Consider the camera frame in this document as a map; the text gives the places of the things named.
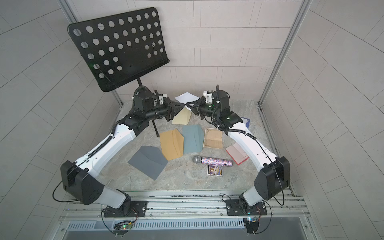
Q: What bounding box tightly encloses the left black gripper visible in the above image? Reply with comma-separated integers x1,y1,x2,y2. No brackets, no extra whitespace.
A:
143,97,185,122

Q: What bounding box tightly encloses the cream yellow envelope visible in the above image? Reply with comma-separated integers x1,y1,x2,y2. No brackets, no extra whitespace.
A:
172,108,192,125

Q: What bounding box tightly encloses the blue floral white letter paper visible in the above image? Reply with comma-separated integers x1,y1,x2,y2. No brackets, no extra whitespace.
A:
175,92,200,111

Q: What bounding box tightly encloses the light blue envelope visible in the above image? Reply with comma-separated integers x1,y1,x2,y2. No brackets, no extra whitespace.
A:
183,125,204,155

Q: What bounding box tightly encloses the tan kraft envelope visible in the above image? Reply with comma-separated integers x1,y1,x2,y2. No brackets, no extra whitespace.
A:
160,129,184,161

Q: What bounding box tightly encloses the dark grey envelope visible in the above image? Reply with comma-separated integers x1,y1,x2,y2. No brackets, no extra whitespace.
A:
128,146,168,181

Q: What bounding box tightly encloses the pink white letter paper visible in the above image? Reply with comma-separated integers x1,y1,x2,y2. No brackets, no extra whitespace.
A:
226,143,249,165

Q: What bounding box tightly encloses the blue bordered white letter paper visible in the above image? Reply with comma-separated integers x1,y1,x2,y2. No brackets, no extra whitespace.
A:
241,117,250,129

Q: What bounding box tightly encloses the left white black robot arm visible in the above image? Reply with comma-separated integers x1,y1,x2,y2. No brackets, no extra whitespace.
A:
60,86,185,209

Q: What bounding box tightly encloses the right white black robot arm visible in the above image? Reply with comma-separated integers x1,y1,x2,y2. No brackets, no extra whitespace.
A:
186,86,291,209

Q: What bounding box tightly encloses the black perforated music stand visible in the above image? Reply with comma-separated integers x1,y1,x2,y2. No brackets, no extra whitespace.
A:
66,7,170,138

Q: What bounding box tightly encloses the purple glitter microphone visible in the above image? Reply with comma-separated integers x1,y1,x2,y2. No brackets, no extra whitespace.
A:
193,155,233,167

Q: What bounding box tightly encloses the small colourful card box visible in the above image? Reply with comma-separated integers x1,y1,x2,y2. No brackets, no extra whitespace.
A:
207,165,223,177

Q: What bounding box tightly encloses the right circuit board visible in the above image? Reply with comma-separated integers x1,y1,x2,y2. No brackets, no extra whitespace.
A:
243,218,260,235

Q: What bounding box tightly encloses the circuit board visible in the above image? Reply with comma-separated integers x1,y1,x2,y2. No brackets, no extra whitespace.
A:
113,221,134,236
243,218,260,235

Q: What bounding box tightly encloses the left circuit board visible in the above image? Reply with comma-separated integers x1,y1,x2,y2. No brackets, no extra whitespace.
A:
113,221,134,236

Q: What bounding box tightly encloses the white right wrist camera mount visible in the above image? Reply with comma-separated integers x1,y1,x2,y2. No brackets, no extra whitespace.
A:
203,91,213,104

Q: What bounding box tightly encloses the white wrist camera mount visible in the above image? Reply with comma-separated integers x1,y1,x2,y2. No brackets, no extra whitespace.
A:
203,91,213,104
158,94,167,105

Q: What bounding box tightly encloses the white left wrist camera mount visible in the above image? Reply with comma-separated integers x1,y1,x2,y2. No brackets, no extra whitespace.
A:
158,94,167,105

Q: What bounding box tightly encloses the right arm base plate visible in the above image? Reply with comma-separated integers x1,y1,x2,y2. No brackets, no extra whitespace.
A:
224,199,268,216

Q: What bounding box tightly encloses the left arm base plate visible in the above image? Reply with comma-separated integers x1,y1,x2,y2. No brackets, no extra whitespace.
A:
102,201,149,218

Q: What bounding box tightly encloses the aluminium mounting rail frame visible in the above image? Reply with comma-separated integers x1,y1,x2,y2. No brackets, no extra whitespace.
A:
55,189,311,221

